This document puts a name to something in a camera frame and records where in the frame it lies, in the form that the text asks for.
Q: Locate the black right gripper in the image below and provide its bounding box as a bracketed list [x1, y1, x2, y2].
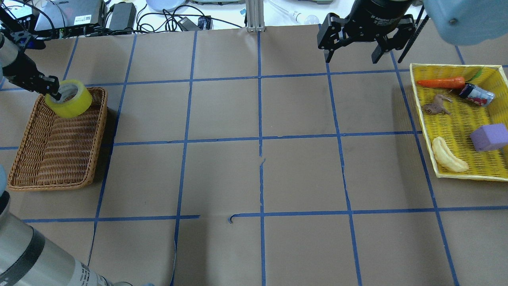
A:
[316, 0, 416, 64]

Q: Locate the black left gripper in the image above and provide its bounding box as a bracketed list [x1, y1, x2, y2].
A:
[0, 48, 62, 100]

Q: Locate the yellow packing tape roll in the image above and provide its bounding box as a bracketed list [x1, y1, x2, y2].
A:
[44, 79, 92, 119]

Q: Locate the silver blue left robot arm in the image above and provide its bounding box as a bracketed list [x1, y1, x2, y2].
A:
[1, 39, 133, 286]

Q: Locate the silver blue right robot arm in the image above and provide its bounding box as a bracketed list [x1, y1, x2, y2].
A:
[316, 0, 508, 64]

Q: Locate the black computer box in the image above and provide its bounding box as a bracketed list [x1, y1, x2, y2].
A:
[35, 0, 106, 34]

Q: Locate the brown wicker basket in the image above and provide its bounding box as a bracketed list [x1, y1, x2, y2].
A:
[6, 87, 108, 191]

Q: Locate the black power adapter brick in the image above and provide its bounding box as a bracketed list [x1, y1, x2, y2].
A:
[108, 2, 137, 34]

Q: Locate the orange toy carrot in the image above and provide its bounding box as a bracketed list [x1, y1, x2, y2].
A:
[417, 76, 466, 89]

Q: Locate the toy soda can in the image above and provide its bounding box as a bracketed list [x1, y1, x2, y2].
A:
[459, 83, 495, 107]

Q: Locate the yellow plastic tray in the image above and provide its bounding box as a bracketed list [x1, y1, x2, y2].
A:
[410, 63, 508, 182]

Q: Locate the light blue plate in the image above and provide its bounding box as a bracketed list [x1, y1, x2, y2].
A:
[146, 0, 186, 12]

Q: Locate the yellow toy banana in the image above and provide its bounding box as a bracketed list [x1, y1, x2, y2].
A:
[431, 137, 469, 173]

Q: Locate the purple foam block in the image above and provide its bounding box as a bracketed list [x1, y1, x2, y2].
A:
[470, 123, 508, 152]

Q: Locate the aluminium frame post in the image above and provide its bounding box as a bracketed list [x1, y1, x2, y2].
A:
[245, 0, 266, 33]

